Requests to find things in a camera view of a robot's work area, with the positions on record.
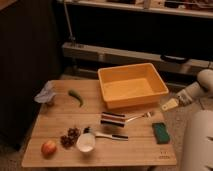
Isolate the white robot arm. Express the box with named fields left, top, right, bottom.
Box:
left=161, top=69, right=213, bottom=171

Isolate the yellow plastic tray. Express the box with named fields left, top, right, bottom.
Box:
left=98, top=63, right=169, bottom=109

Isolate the red apple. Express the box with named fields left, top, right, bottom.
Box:
left=41, top=140, right=57, bottom=157

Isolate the crumpled white cloth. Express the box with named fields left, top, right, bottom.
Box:
left=34, top=81, right=56, bottom=105

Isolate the green sponge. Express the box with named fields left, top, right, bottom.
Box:
left=152, top=122, right=170, bottom=144

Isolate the bunch of dark grapes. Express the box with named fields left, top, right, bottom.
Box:
left=60, top=127, right=80, bottom=148

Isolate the black handle on shelf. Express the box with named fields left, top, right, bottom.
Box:
left=160, top=55, right=189, bottom=64

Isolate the green chili pepper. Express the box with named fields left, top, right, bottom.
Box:
left=68, top=90, right=83, bottom=107

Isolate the silver metal fork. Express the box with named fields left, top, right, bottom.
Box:
left=125, top=111, right=155, bottom=122

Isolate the metal shelf rack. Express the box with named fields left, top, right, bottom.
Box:
left=56, top=0, right=213, bottom=87

